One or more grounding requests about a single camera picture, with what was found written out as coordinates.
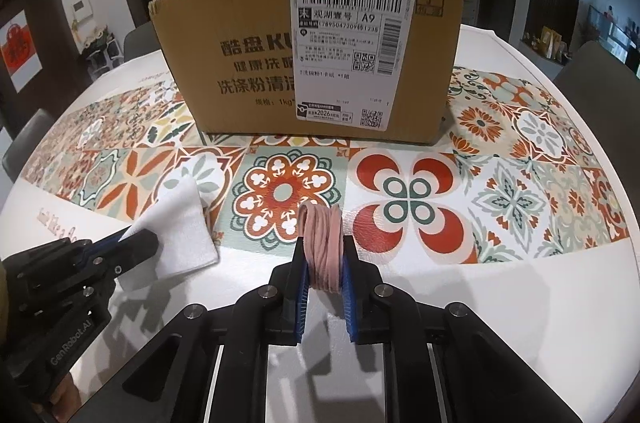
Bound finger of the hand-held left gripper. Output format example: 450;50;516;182
75;229;161;290
50;226;135;265

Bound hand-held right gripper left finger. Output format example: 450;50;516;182
121;237;308;423

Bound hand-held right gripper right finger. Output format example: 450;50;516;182
342;237;551;423

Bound pink hair tie bundle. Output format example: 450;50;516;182
300;204;346;297

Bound brown cardboard box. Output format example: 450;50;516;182
148;0;471;148

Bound grey dining chair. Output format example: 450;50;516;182
552;40;640;145
1;110;54;184
122;23;164;62

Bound patterned table mat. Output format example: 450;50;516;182
20;66;630;267

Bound white storage rack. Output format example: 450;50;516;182
82;27;125;72

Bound brown wooden door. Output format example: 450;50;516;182
0;0;77;149

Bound red and white door poster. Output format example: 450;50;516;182
0;10;44;93

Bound yellow bags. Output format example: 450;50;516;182
537;26;567;60

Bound cluttered shelf unit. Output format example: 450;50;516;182
520;3;640;77

